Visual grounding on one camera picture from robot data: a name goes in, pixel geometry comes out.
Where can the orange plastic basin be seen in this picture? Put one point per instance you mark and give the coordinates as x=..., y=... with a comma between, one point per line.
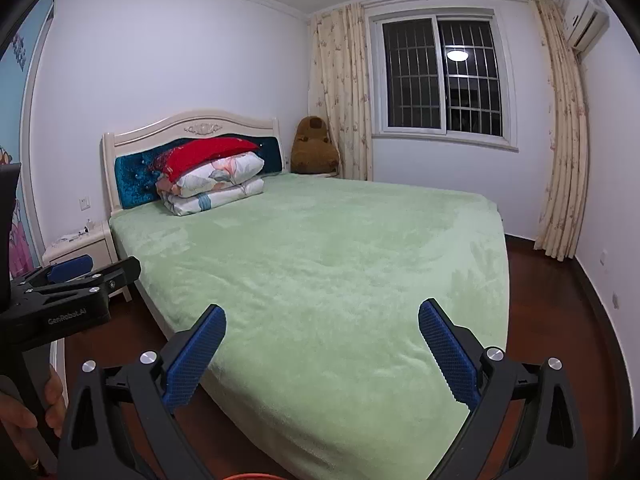
x=250, y=476

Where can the white wall socket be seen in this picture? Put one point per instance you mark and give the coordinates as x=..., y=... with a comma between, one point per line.
x=602, y=257

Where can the white nightstand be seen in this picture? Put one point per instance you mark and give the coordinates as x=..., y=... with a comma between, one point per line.
x=95, y=245

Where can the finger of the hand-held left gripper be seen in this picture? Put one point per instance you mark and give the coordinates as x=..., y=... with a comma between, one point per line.
x=70, y=267
x=115, y=272

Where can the brown plush bear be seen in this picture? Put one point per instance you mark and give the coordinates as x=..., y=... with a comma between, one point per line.
x=312, y=152

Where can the cream floral curtain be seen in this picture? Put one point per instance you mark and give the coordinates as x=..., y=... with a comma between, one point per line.
x=565, y=160
x=340, y=100

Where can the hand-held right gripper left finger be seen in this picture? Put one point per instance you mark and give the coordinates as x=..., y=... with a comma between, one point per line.
x=197, y=360

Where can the white wall switch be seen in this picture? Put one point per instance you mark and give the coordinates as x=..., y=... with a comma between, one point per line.
x=84, y=203

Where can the cream bed frame blue headboard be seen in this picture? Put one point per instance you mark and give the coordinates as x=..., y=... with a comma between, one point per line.
x=150, y=132

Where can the blue wall poster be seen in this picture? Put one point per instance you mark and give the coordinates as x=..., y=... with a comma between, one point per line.
x=25, y=110

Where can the floral folded quilt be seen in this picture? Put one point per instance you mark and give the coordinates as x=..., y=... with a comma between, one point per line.
x=225, y=172
x=210, y=200

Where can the white air conditioner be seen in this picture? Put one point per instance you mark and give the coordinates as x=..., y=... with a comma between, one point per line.
x=582, y=17

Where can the red pillow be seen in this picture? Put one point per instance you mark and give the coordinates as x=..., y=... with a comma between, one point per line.
x=200, y=157

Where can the person's left hand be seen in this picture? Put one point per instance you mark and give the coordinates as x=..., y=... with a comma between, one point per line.
x=15, y=435

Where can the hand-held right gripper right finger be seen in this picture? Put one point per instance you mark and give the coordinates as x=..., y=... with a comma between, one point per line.
x=447, y=355

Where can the white barred window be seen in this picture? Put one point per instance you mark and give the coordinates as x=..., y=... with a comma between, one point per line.
x=415, y=75

